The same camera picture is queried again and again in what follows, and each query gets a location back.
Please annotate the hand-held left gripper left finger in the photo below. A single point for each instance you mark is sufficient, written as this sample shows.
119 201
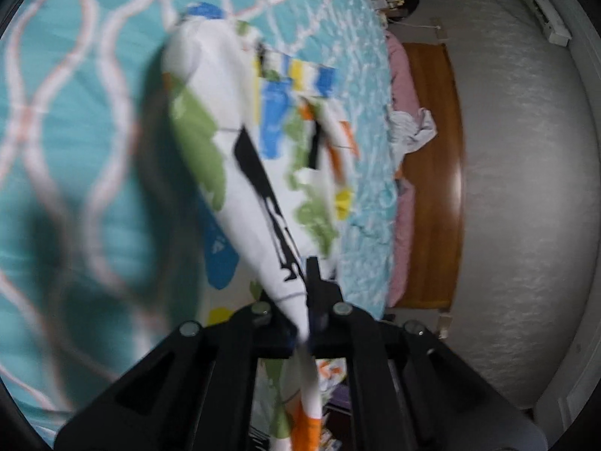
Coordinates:
263 333

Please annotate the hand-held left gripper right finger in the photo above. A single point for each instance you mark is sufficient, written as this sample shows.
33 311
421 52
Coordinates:
328 305

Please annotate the colourful printed white garment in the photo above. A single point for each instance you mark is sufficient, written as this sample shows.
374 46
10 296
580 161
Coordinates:
234 103

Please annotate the pink checked pillow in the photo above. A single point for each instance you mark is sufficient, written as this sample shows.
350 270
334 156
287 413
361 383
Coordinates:
404 244

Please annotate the wooden headboard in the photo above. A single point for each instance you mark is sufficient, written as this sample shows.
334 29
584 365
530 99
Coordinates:
436 197

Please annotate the plain pink pillow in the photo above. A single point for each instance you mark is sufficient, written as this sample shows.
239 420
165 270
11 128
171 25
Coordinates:
404 80

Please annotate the bed with teal patterned sheet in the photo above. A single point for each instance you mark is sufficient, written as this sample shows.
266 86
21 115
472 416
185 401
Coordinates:
70 103

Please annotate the white air conditioner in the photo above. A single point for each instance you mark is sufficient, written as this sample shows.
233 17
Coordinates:
544 9

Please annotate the white wall plug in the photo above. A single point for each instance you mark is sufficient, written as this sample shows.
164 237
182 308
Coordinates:
440 34

